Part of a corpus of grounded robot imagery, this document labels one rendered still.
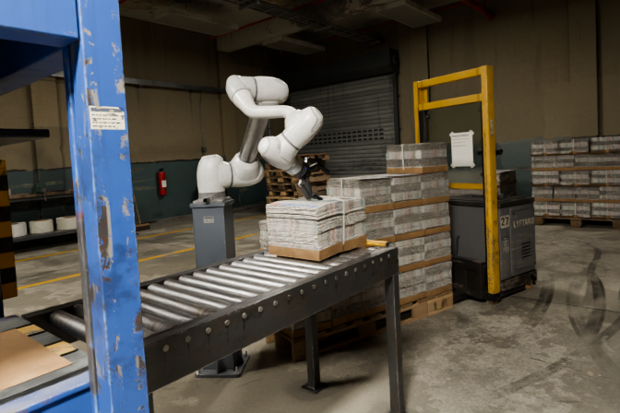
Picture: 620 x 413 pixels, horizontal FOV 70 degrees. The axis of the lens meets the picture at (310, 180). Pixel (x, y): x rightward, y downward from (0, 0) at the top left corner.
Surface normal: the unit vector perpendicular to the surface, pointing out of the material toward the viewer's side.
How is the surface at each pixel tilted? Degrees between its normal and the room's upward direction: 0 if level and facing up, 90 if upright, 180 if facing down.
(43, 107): 90
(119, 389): 90
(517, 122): 90
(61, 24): 90
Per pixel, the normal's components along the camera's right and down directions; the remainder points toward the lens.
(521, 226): 0.55, 0.01
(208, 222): -0.10, 0.06
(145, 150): 0.77, -0.01
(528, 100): -0.64, 0.07
